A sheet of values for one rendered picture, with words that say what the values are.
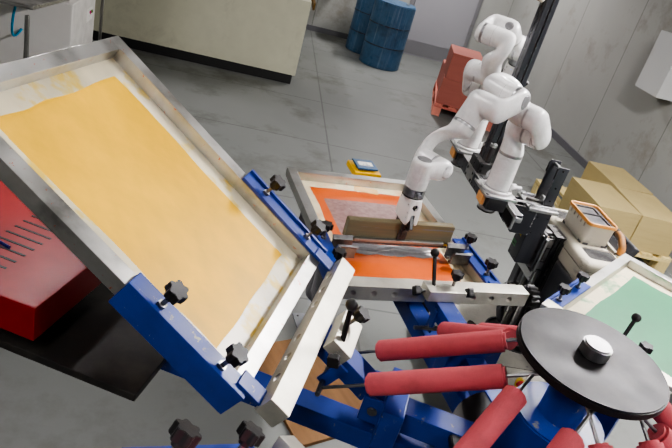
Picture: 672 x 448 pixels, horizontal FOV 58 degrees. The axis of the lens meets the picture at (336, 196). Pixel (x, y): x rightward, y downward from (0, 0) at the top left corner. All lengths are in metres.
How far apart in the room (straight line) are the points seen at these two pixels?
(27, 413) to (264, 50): 5.06
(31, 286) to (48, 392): 1.34
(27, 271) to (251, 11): 5.61
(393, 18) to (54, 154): 7.62
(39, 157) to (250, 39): 5.75
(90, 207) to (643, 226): 4.58
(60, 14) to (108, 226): 4.19
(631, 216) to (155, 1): 5.04
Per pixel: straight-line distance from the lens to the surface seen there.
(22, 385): 2.84
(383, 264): 2.10
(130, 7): 7.08
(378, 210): 2.44
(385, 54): 8.81
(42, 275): 1.53
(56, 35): 5.44
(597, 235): 2.98
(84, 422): 2.69
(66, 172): 1.32
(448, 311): 1.83
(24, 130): 1.34
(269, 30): 6.93
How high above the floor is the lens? 2.01
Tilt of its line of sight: 25 degrees down
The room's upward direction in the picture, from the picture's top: 16 degrees clockwise
